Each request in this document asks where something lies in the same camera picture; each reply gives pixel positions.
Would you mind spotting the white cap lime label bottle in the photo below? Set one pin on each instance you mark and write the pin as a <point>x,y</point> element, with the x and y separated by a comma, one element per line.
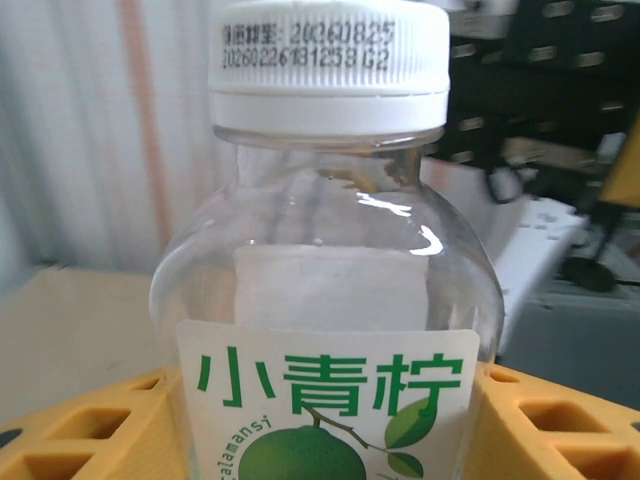
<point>325,250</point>

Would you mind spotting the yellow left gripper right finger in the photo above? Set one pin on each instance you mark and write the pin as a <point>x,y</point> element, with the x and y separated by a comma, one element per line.
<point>560,440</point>

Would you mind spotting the black slotted rack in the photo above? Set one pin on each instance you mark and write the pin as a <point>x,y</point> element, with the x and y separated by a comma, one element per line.
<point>540,100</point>

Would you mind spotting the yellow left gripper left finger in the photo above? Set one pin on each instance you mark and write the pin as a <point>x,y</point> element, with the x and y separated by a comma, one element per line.
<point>75,440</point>

